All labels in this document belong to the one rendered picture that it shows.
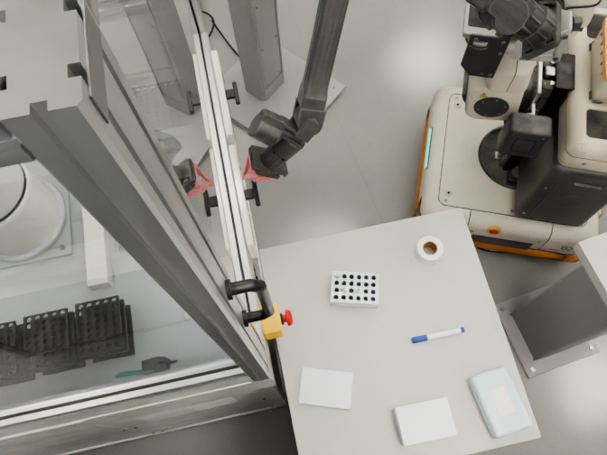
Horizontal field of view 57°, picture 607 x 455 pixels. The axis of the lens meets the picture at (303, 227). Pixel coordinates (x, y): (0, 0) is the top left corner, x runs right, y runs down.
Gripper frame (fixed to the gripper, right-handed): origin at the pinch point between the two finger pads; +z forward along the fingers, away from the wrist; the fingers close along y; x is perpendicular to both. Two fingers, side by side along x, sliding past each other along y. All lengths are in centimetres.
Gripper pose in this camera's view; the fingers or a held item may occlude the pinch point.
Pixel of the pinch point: (249, 177)
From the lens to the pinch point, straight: 143.5
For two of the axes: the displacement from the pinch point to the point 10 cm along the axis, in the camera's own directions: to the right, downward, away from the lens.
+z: -6.1, 4.0, 6.8
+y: -7.7, -1.1, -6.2
